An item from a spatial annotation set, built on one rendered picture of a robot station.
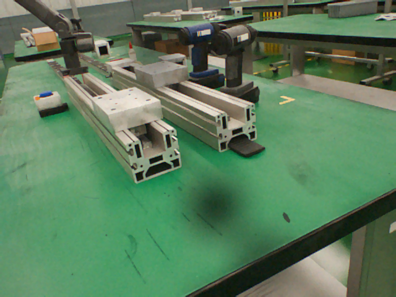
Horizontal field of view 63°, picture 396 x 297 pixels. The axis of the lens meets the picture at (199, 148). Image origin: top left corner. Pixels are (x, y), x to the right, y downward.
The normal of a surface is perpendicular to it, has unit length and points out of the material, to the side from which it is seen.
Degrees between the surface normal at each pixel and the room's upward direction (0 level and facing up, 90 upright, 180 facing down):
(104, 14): 90
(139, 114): 90
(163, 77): 90
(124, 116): 90
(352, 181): 0
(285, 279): 0
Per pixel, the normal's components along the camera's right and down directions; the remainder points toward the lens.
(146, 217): -0.12, -0.90
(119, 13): 0.45, 0.33
